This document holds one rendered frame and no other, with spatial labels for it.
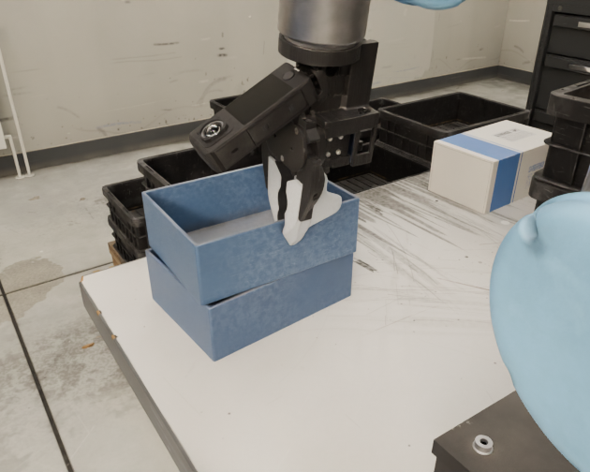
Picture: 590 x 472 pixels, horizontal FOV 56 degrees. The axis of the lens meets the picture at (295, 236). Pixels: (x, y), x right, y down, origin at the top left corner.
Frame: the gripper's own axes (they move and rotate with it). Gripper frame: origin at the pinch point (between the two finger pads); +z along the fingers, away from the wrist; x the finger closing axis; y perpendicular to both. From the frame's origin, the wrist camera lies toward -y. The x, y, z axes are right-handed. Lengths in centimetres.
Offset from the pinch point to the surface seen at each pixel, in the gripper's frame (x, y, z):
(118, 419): 54, -10, 91
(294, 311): -1.5, 1.3, 10.5
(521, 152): 8, 49, 5
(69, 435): 55, -22, 91
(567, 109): -4.7, 35.1, -10.2
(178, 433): -9.8, -16.2, 11.1
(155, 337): 4.2, -13.3, 13.1
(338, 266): -0.3, 7.9, 7.1
